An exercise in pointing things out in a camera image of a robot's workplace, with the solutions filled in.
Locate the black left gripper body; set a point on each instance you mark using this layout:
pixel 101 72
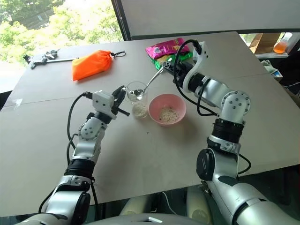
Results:
pixel 119 100

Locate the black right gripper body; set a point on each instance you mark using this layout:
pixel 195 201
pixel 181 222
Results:
pixel 185 68

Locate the clear glass mug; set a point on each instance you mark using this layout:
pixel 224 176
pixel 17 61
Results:
pixel 137 103

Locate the silver metal spoon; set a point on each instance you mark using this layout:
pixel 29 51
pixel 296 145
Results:
pixel 152 79

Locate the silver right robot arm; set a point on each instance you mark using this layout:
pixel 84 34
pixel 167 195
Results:
pixel 234 100

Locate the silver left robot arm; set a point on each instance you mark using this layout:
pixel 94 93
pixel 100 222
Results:
pixel 85 131

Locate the oatmeal heap in mug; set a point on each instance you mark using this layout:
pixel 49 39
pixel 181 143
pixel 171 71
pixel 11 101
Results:
pixel 140 110

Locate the pink bowl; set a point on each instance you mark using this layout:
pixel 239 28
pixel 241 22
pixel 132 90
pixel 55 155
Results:
pixel 167 100

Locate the oatmeal heap in bowl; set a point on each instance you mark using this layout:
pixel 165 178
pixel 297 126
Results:
pixel 169 114

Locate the green snack packet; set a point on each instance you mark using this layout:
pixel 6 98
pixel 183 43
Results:
pixel 164 59

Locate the magenta snack packet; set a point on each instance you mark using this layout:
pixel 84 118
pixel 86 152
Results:
pixel 167 47

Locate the large white board panel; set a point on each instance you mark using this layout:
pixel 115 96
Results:
pixel 211 16

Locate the silver metal bar tool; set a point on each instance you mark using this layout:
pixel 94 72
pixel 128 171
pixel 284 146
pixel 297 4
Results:
pixel 61 60

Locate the bunch of keys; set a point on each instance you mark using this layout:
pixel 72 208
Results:
pixel 50 55

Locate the brown cardboard box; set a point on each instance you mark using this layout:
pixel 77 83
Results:
pixel 264 43

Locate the pale rounded shape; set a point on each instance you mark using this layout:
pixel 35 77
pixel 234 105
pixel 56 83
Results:
pixel 199 206
pixel 137 206

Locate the bottle with orange liquid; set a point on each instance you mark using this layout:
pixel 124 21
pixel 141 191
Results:
pixel 280 48

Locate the silver robot torso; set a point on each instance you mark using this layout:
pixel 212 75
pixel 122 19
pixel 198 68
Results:
pixel 112 220

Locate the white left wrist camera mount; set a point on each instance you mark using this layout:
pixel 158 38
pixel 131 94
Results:
pixel 102 102

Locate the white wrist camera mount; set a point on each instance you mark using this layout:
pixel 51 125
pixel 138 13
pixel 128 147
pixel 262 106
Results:
pixel 102 102
pixel 202 56

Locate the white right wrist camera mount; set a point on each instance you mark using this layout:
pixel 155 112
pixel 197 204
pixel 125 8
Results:
pixel 202 56

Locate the black window frame post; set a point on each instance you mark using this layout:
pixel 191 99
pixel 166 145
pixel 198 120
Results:
pixel 120 18

